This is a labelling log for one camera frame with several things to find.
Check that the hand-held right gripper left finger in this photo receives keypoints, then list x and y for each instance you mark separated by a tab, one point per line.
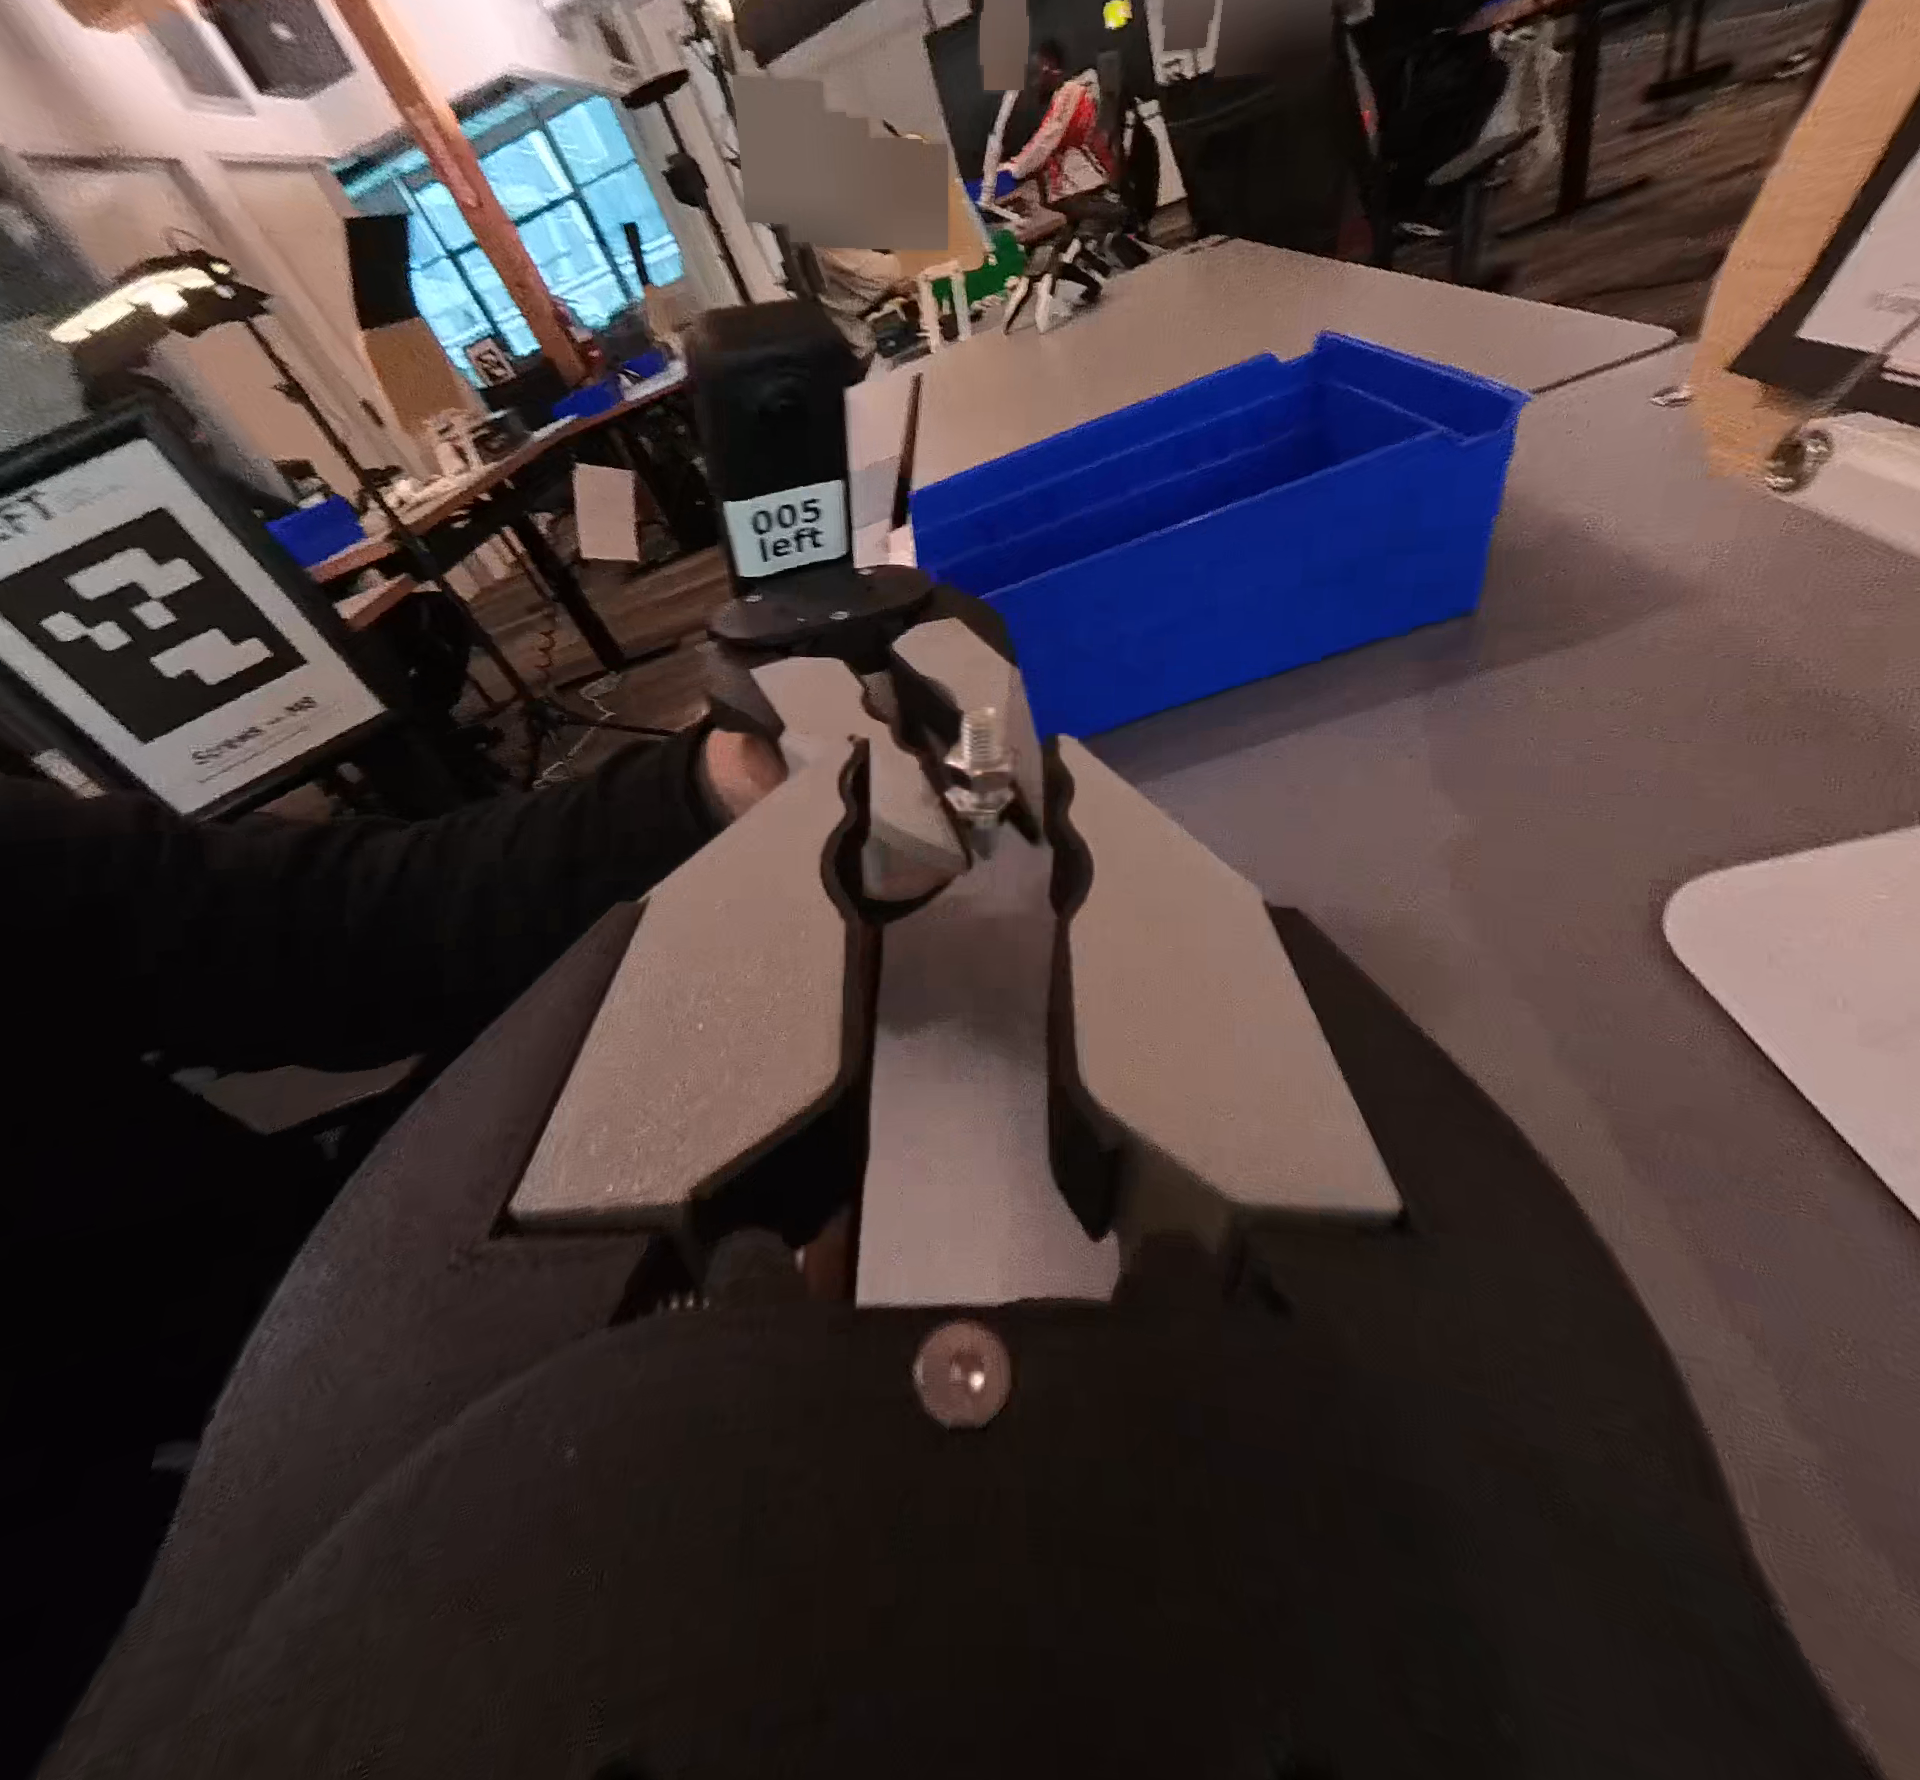
721	1043

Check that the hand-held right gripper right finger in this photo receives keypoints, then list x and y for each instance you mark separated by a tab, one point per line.
1201	1043

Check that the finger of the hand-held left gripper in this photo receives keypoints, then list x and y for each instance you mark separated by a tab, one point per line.
966	678
817	713

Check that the silver hex nut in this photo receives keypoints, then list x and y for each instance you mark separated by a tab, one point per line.
975	767

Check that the silver hex bolt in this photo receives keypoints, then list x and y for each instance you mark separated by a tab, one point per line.
982	821

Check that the person's left forearm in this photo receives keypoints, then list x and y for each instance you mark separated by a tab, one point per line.
376	893

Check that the person's left hand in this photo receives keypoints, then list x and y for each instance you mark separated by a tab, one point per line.
743	773

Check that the blue plastic bin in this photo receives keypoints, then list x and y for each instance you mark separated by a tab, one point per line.
586	398
1243	579
312	532

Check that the white paper sheet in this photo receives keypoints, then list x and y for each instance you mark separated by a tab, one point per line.
609	513

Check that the black floor lamp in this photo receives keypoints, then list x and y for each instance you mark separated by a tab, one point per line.
674	160

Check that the wooden top desk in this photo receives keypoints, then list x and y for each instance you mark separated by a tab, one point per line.
493	459

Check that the small marker sign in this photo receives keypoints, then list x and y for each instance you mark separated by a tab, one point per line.
488	360

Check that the black white tabletop object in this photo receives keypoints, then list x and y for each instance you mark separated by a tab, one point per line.
1051	297

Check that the pale wooden board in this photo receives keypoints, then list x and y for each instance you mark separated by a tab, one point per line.
416	370

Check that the black light flag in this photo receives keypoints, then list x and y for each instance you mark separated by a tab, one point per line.
377	270

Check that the lit studio light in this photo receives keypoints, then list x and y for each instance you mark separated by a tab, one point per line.
158	297

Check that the white document stand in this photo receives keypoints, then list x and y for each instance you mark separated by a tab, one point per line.
1830	968

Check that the framed marker sign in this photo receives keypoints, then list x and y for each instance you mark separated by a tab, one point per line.
150	626

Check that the person's left leg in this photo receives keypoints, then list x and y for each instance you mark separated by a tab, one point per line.
106	1361

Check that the white frame holder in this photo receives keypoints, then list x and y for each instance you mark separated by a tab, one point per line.
945	302

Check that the black wall monitor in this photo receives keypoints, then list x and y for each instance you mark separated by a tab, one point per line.
1071	0

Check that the black wall loudspeaker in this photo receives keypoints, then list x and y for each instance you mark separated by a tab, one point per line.
276	32

